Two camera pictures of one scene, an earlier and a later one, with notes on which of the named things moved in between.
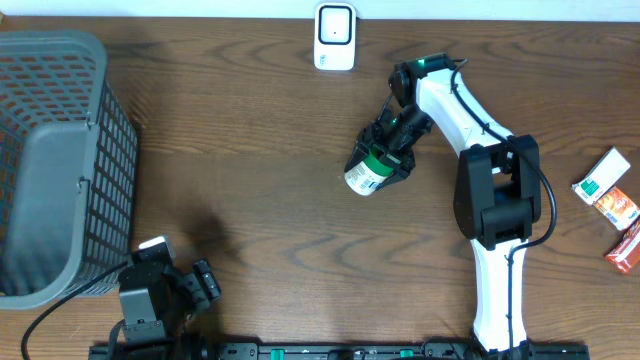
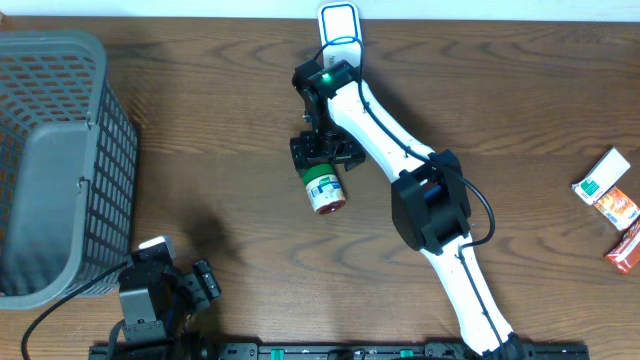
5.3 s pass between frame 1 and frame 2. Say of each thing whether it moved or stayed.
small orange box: stayed
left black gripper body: stayed
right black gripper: moved
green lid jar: moved
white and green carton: stayed
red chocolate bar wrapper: stayed
